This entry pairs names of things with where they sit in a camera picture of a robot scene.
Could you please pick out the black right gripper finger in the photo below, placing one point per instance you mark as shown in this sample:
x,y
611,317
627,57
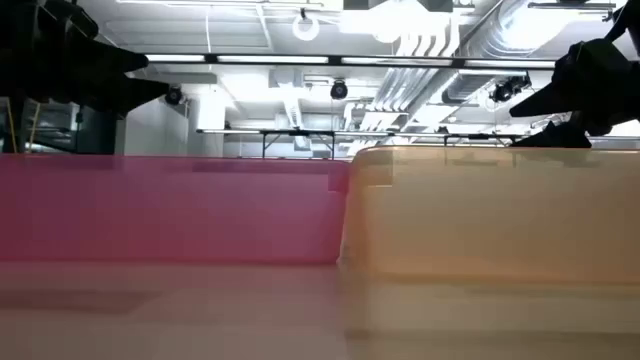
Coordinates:
x,y
547,105
560,137

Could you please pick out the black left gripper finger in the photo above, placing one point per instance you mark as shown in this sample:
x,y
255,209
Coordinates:
x,y
115,59
130,95

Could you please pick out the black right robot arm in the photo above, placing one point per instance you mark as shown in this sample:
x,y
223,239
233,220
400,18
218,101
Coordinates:
x,y
632,20

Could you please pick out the black ceiling spotlight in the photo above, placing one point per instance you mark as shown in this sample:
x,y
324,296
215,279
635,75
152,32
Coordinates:
x,y
339,90
173,95
507,90

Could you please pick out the dark glass partition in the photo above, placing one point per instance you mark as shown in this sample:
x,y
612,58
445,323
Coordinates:
x,y
95,135

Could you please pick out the black ceiling track fixture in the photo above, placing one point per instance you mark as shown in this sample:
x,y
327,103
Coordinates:
x,y
570,6

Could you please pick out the orange translucent plastic bin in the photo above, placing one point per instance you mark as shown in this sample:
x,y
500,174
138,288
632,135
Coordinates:
x,y
490,215

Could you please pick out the pink translucent plastic bin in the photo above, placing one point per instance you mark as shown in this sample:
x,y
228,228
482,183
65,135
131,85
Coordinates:
x,y
170,210

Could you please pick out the white ceiling pipes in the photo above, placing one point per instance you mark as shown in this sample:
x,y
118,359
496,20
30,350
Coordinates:
x,y
400,90

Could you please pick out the ceiling linear light strip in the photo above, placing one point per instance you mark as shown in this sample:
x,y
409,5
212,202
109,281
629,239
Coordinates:
x,y
275,59

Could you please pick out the silver air duct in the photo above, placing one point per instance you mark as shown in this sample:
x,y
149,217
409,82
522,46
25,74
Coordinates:
x,y
520,30

